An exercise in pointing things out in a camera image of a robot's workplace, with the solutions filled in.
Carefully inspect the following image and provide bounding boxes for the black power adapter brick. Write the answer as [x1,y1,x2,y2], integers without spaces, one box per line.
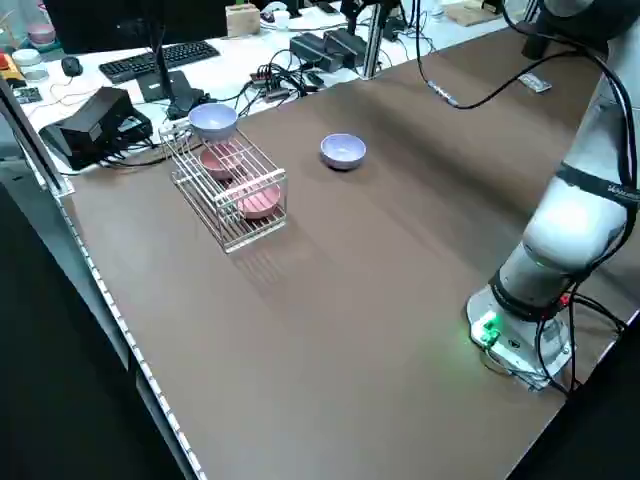
[289,33,342,72]
[322,28,370,69]

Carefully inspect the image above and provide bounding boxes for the purple plastic bowl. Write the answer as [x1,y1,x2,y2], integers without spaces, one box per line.
[319,132,368,173]
[188,103,239,143]

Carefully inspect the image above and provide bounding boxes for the pink plastic bowl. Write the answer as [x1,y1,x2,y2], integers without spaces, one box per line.
[199,143,246,182]
[234,181,283,220]

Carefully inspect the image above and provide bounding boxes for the black usb hub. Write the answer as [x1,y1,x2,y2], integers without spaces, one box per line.
[248,63,321,103]

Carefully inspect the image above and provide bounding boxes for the white round container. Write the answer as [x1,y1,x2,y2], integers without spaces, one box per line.
[11,48,44,67]

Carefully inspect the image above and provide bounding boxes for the wooden board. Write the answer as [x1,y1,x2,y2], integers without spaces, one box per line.
[443,3,503,27]

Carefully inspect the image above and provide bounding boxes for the stack of pink bowls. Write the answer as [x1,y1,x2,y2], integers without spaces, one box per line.
[26,20,55,50]

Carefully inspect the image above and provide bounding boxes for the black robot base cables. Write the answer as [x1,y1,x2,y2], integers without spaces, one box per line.
[534,287,629,399]

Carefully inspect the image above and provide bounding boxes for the aluminium profile post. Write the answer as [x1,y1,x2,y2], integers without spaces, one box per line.
[360,0,397,81]

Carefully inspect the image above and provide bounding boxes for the black monitor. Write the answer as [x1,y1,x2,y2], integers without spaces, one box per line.
[42,0,229,55]

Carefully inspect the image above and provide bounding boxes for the black box device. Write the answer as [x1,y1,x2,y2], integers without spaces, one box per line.
[38,86,154,172]

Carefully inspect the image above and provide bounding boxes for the white wire dish rack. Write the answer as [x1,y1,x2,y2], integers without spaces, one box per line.
[158,123,289,255]

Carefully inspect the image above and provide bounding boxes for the black pole stand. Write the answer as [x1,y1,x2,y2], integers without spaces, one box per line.
[147,0,206,122]

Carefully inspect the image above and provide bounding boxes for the black flat pad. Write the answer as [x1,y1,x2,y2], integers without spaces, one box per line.
[138,69,191,104]

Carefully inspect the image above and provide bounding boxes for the aluminium frame beam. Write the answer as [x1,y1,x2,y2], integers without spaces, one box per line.
[0,77,75,196]

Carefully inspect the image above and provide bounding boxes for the black cable with silver connector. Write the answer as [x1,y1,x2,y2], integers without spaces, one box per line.
[413,0,637,187]

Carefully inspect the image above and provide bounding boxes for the black keyboard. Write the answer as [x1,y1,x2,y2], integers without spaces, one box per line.
[98,39,222,84]

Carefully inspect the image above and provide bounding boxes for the wooden box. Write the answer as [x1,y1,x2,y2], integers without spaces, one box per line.
[224,3,262,39]

